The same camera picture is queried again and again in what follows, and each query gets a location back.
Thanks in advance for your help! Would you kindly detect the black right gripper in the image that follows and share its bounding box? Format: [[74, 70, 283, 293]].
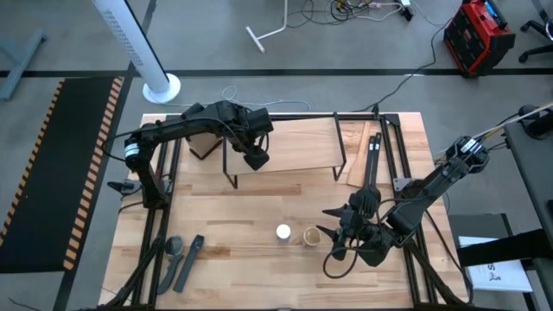
[[315, 187, 384, 244]]

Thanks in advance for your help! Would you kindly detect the small wooden riser box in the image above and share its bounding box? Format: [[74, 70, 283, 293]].
[[186, 131, 224, 162]]

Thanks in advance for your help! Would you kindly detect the loose wooden plank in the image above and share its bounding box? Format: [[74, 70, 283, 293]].
[[346, 120, 373, 188]]

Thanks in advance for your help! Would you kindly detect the black bar with white label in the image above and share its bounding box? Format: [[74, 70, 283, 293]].
[[363, 135, 378, 191], [370, 132, 384, 191]]

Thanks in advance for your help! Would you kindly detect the white T-shaped stand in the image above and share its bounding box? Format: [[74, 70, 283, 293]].
[[245, 0, 289, 54]]

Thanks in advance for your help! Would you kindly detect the grey round-headed tool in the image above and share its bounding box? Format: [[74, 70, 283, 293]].
[[156, 235, 185, 296]]

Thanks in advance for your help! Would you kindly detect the white tower fan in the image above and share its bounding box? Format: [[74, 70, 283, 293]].
[[91, 0, 182, 105]]

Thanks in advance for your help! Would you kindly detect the white printed paper sheet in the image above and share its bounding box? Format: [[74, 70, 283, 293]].
[[457, 235, 534, 295]]

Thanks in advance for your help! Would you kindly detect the black mat with orange stripes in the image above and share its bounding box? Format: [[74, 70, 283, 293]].
[[0, 76, 131, 274]]

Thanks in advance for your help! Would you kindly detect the dark grey side desk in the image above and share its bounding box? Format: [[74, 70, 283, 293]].
[[502, 120, 553, 243]]

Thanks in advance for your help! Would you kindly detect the red and black tool case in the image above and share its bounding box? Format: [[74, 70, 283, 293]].
[[442, 0, 517, 79]]

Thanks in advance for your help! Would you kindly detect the grey table leg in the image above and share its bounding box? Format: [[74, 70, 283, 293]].
[[0, 29, 48, 103]]

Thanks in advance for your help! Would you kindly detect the black office chair base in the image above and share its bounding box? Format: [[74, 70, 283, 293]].
[[518, 0, 553, 64]]

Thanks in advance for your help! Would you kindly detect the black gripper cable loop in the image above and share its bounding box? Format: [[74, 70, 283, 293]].
[[322, 244, 360, 280]]

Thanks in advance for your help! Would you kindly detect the wooden shelf with black frame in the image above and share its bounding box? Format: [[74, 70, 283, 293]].
[[221, 111, 348, 190]]

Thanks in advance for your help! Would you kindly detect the pale blue floor cable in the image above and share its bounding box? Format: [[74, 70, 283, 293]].
[[162, 85, 313, 111]]

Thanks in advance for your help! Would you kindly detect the black aluminium table frame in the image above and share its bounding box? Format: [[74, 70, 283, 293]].
[[102, 111, 470, 310]]

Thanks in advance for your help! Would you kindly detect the flat black handle tool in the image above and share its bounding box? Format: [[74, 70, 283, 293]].
[[173, 233, 206, 294]]

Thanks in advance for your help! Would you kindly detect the tangled floor cable bundle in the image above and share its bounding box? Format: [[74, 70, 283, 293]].
[[286, 0, 416, 29]]

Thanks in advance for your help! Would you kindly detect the long black floor cable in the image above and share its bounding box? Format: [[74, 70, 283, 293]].
[[353, 19, 453, 113]]

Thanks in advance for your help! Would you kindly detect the black strap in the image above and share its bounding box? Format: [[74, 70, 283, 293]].
[[455, 228, 553, 269]]

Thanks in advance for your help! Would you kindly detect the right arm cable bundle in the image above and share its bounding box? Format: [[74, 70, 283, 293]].
[[433, 100, 553, 157]]

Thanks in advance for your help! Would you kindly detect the black desk clamp mount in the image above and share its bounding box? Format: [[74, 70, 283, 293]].
[[517, 103, 553, 141]]

